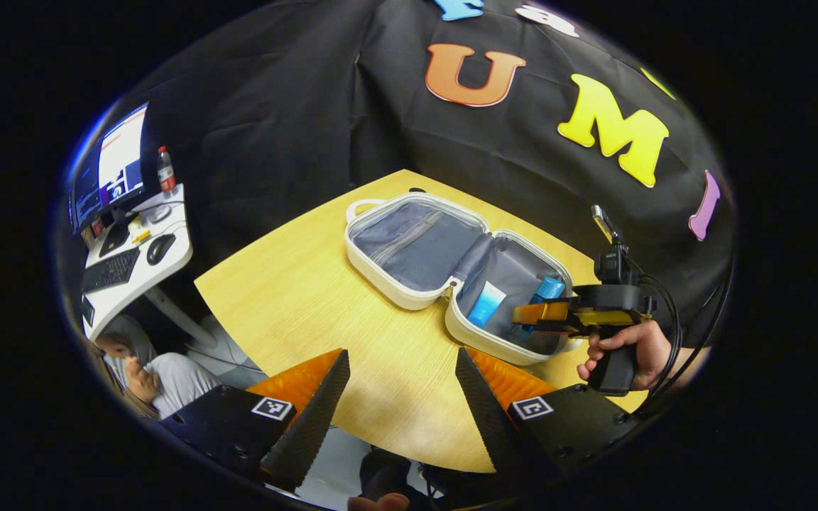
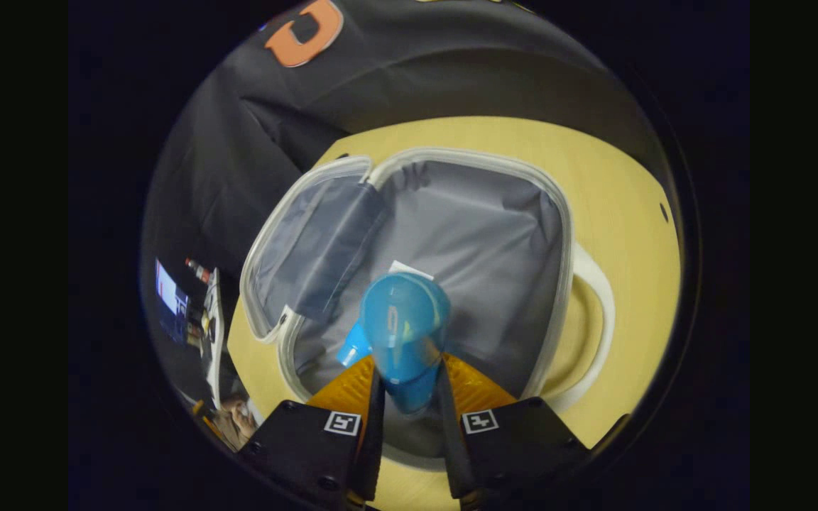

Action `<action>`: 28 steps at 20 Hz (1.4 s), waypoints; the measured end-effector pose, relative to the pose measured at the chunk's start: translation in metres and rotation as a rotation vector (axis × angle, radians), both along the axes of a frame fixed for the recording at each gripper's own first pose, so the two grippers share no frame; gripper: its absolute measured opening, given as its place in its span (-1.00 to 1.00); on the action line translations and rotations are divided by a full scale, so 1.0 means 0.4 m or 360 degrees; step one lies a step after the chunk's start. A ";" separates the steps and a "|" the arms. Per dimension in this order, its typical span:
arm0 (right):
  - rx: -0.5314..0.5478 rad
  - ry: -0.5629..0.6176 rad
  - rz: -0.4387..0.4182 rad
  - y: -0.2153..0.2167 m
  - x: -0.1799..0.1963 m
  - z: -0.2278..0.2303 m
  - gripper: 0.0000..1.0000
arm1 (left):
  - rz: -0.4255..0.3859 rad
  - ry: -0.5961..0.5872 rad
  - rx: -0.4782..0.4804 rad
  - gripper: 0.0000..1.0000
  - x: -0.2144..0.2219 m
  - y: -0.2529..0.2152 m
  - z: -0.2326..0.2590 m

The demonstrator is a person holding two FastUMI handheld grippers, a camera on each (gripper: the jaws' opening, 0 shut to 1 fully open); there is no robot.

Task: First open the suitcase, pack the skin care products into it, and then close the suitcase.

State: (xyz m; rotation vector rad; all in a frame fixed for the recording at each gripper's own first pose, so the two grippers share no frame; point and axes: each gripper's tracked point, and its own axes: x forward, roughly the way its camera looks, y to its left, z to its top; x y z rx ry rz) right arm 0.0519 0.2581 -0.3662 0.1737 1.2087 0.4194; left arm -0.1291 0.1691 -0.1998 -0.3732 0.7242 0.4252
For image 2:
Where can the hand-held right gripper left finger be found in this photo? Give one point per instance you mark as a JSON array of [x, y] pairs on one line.
[[377, 440]]

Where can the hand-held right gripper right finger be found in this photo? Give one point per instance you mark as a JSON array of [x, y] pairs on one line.
[[451, 440]]

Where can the blue cosmetic bottle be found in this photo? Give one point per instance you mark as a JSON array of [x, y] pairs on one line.
[[352, 351], [402, 326]]

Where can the white suitcase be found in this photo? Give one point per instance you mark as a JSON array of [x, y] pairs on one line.
[[480, 234]]

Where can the white background stand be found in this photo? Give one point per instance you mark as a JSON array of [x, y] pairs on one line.
[[214, 341]]

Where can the small red background object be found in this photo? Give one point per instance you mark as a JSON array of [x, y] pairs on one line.
[[197, 270]]

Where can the computer monitor screen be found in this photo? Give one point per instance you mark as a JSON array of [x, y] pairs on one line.
[[167, 291]]

